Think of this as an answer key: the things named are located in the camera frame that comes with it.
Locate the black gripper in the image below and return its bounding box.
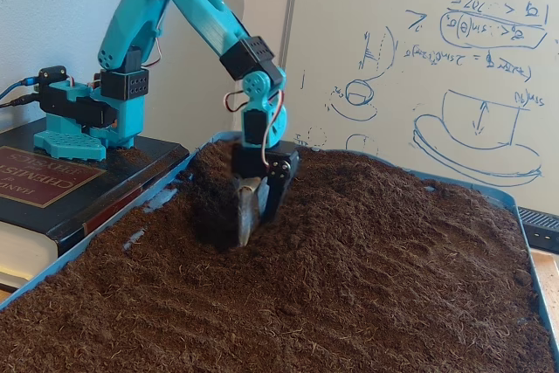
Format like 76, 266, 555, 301
230, 140, 302, 248

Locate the brown soil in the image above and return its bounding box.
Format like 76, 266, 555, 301
0, 136, 556, 373

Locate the blue plastic tray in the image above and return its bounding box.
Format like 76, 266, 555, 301
0, 129, 559, 373

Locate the whiteboard with blue drawings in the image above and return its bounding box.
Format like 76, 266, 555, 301
266, 0, 559, 217

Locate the black chemistry handbook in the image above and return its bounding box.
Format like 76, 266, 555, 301
0, 121, 191, 291

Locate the black vented device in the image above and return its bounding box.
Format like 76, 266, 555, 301
517, 208, 559, 255

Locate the black cable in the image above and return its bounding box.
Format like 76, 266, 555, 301
0, 93, 43, 108

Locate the blue cable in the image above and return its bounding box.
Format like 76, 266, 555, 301
0, 77, 41, 101

